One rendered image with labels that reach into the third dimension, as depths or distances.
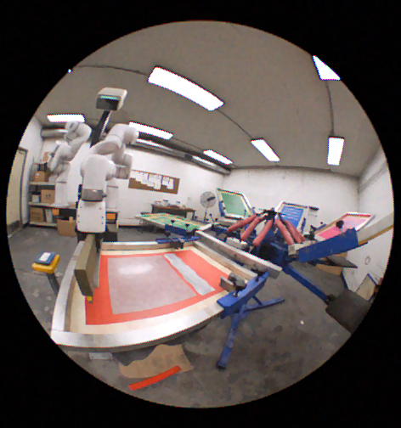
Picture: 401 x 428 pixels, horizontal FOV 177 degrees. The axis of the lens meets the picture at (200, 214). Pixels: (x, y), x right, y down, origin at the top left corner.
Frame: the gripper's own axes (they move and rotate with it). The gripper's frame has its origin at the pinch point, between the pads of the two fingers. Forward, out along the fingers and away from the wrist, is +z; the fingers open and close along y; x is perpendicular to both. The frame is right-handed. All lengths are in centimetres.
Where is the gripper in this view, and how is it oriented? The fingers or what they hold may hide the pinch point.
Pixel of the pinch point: (93, 244)
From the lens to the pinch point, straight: 48.1
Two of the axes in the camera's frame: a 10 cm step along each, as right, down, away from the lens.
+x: 6.0, 2.1, -7.7
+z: -1.7, 9.8, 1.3
